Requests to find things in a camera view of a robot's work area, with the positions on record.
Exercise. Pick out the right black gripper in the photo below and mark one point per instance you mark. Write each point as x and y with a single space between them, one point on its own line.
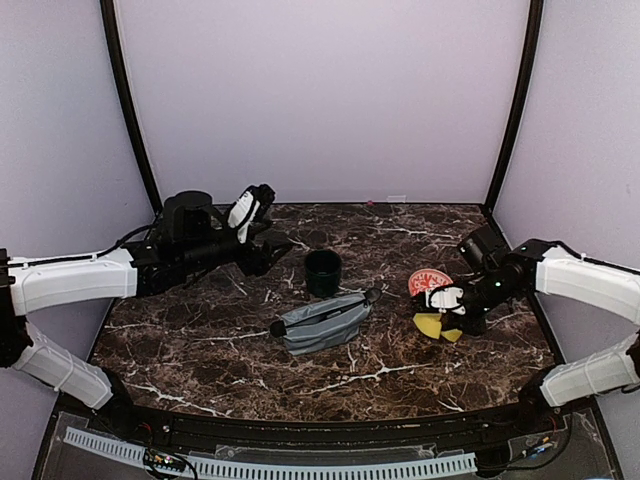
450 321

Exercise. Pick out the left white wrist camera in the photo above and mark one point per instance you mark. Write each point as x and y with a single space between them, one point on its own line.
251 206

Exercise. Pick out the dark green mug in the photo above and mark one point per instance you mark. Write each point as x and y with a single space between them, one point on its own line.
323 269

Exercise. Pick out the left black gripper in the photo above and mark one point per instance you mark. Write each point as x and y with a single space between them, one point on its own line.
258 260

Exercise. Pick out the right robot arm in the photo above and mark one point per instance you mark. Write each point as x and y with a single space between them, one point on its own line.
592 307

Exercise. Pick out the grey zipper pouch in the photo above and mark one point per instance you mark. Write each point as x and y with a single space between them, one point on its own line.
326 324

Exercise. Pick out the black frame post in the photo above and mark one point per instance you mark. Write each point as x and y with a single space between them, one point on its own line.
126 101
521 90

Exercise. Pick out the yellow sponge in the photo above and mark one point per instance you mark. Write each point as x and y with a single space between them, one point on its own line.
431 325

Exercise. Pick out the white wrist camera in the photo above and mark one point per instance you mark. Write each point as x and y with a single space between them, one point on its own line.
251 206
445 299

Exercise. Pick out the left black frame post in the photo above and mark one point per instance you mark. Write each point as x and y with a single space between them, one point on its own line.
126 101

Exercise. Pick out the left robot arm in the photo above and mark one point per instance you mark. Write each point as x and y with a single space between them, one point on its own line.
188 238

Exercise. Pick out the right black frame post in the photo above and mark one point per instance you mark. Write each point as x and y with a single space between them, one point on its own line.
521 90

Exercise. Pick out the white slotted cable duct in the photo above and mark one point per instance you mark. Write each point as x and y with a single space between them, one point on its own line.
244 463

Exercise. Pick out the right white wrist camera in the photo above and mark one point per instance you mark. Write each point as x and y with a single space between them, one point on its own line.
445 299

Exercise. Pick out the black front table rail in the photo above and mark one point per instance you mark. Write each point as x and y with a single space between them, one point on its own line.
200 432

